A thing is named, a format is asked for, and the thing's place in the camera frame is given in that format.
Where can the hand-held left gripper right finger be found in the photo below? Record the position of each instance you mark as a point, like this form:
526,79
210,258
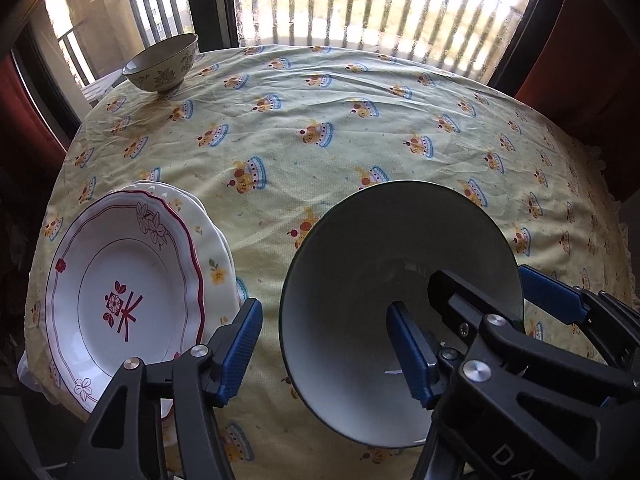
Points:
412,355

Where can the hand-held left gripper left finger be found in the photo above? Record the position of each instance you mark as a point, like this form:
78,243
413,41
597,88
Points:
240,355

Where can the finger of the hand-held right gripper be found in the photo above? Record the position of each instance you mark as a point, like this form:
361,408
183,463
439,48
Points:
550,290
452,290

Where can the large dark-rimmed leaf print bowl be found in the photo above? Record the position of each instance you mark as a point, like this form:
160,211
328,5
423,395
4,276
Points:
350,280

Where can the beaded yellow flower plate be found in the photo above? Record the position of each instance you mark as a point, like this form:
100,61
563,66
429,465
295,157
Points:
197,225

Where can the red pattern white plate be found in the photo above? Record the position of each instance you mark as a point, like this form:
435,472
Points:
125,270

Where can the yellow cake print tablecloth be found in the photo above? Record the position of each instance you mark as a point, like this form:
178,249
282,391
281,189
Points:
350,125

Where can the red curtain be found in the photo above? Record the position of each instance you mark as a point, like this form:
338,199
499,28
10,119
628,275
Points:
25,110
560,80

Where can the white plastic bag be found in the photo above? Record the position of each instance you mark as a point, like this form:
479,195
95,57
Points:
30,372

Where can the small beige flower pattern bowl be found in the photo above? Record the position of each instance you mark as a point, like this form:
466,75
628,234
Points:
165,72

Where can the balcony railing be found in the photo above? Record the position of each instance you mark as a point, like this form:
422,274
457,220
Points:
141,20

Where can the dark window frame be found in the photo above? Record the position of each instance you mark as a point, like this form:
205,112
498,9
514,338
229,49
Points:
210,5

